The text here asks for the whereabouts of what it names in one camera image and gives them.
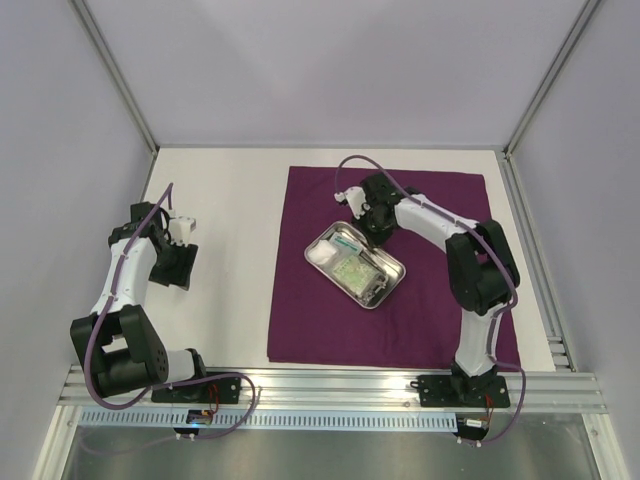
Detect stainless steel instrument tray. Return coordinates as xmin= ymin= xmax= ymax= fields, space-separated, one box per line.
xmin=304 ymin=221 xmax=406 ymax=310

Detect right aluminium frame post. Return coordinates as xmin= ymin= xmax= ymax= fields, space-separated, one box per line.
xmin=503 ymin=0 xmax=604 ymax=158

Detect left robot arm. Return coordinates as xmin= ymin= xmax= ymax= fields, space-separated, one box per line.
xmin=70 ymin=202 xmax=210 ymax=401

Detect white green alcohol wipe packet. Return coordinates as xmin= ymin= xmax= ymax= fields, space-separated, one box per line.
xmin=330 ymin=232 xmax=363 ymax=255

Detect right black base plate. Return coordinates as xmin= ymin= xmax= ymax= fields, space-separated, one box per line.
xmin=409 ymin=375 xmax=511 ymax=408

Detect green gauze packet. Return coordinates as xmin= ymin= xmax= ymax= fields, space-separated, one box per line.
xmin=331 ymin=256 xmax=378 ymax=296

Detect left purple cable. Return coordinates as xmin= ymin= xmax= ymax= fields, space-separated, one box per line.
xmin=82 ymin=182 xmax=258 ymax=443

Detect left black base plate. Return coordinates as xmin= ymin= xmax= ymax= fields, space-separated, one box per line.
xmin=151 ymin=372 xmax=241 ymax=405

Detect plain steel surgical scissors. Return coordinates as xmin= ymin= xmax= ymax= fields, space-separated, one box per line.
xmin=361 ymin=283 xmax=387 ymax=309

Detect aluminium mounting rail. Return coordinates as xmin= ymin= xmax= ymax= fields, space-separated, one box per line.
xmin=57 ymin=364 xmax=609 ymax=412

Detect aluminium frame post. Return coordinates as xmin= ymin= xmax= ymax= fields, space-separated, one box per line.
xmin=503 ymin=0 xmax=604 ymax=158
xmin=68 ymin=0 xmax=159 ymax=158

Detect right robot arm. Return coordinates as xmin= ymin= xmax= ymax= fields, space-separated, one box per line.
xmin=335 ymin=173 xmax=520 ymax=405

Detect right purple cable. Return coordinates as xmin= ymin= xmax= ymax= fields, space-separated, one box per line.
xmin=333 ymin=153 xmax=527 ymax=448

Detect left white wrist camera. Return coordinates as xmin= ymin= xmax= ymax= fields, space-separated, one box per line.
xmin=168 ymin=216 xmax=196 ymax=246

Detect purple surgical drape cloth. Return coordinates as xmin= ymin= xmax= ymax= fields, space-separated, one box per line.
xmin=267 ymin=167 xmax=464 ymax=369

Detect left aluminium frame post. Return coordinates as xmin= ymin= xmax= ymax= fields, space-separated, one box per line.
xmin=68 ymin=0 xmax=159 ymax=158

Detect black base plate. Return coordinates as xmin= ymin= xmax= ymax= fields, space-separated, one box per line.
xmin=151 ymin=372 xmax=241 ymax=405
xmin=409 ymin=375 xmax=511 ymax=408

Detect white slotted cable duct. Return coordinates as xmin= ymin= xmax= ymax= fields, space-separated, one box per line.
xmin=78 ymin=407 xmax=458 ymax=433

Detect purple cable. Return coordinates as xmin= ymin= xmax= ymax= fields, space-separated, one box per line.
xmin=333 ymin=153 xmax=527 ymax=448
xmin=82 ymin=182 xmax=258 ymax=443

